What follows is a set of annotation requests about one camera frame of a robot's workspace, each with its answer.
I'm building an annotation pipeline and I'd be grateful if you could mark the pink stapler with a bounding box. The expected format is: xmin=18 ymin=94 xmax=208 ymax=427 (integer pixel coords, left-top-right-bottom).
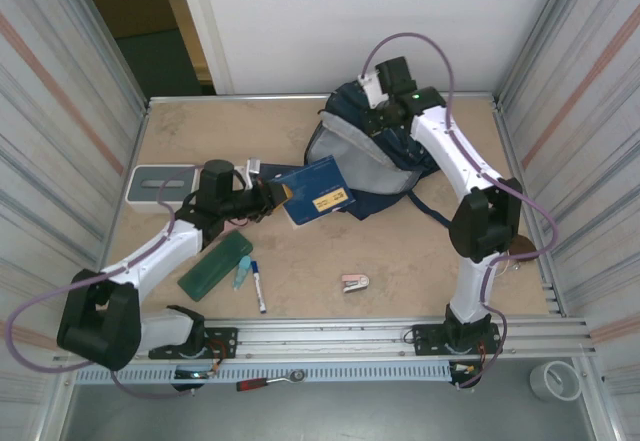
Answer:
xmin=340 ymin=273 xmax=371 ymax=296

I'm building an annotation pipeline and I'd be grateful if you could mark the dark blue book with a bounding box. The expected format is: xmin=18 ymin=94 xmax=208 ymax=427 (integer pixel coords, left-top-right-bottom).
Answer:
xmin=259 ymin=162 xmax=304 ymax=182

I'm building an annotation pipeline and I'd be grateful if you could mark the red handled ratchet wrench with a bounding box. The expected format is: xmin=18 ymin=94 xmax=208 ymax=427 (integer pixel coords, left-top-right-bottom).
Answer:
xmin=235 ymin=369 xmax=307 ymax=392

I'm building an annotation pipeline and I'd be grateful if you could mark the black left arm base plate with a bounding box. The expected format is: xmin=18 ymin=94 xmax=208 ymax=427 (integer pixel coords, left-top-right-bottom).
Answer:
xmin=148 ymin=326 xmax=239 ymax=361

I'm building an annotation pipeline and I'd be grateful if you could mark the aluminium mounting rail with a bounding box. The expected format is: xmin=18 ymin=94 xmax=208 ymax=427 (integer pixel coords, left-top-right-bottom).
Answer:
xmin=59 ymin=316 xmax=599 ymax=362

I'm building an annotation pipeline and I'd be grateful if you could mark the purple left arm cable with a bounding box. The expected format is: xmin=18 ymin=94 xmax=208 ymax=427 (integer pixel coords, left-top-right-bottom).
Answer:
xmin=5 ymin=165 xmax=204 ymax=397

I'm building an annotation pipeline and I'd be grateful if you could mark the green pencil case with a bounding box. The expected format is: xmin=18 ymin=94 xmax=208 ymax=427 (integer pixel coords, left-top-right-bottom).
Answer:
xmin=177 ymin=230 xmax=254 ymax=303

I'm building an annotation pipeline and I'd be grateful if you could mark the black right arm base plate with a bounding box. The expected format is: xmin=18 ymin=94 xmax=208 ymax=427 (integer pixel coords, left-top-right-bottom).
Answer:
xmin=410 ymin=323 xmax=501 ymax=357

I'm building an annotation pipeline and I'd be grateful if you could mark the light teal small bottle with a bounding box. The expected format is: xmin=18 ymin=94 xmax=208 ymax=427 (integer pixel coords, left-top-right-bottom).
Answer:
xmin=231 ymin=254 xmax=253 ymax=291

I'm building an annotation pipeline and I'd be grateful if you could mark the blue notebook yellow label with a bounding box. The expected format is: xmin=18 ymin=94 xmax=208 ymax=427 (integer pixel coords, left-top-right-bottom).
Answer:
xmin=279 ymin=154 xmax=357 ymax=227

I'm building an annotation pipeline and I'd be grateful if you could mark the small circuit board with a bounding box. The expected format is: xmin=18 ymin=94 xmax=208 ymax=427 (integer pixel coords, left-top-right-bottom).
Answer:
xmin=173 ymin=368 xmax=217 ymax=381

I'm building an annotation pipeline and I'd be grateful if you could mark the slotted grey cable tray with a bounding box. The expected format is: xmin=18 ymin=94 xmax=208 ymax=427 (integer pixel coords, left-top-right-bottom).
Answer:
xmin=74 ymin=363 xmax=454 ymax=385

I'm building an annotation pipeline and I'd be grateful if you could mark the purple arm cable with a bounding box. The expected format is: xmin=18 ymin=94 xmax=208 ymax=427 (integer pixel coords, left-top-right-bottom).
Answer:
xmin=5 ymin=165 xmax=204 ymax=397
xmin=360 ymin=32 xmax=560 ymax=390

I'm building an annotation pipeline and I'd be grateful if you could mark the blue white marker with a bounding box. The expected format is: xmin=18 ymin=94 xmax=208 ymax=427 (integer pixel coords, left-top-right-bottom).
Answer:
xmin=249 ymin=259 xmax=268 ymax=315

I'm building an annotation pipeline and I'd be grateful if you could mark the grey tape roll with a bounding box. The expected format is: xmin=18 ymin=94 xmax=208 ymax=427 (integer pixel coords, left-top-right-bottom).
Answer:
xmin=529 ymin=360 xmax=582 ymax=402

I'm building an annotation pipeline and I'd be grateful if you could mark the white grey tissue box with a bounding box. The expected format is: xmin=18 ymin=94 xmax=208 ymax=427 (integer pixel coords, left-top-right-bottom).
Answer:
xmin=124 ymin=163 xmax=201 ymax=214

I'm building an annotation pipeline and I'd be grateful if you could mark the navy blue backpack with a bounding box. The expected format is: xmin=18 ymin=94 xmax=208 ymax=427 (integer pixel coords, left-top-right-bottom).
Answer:
xmin=303 ymin=80 xmax=454 ymax=230

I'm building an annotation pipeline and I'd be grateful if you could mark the aluminium table edge rail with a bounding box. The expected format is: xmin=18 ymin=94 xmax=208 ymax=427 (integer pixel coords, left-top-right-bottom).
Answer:
xmin=147 ymin=92 xmax=501 ymax=110

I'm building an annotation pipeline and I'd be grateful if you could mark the small brown round object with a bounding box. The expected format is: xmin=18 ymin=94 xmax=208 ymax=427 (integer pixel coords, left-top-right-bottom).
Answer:
xmin=509 ymin=234 xmax=537 ymax=262

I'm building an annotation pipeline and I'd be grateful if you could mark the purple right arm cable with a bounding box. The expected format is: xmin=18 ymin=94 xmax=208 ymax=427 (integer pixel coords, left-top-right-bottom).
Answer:
xmin=360 ymin=32 xmax=560 ymax=390

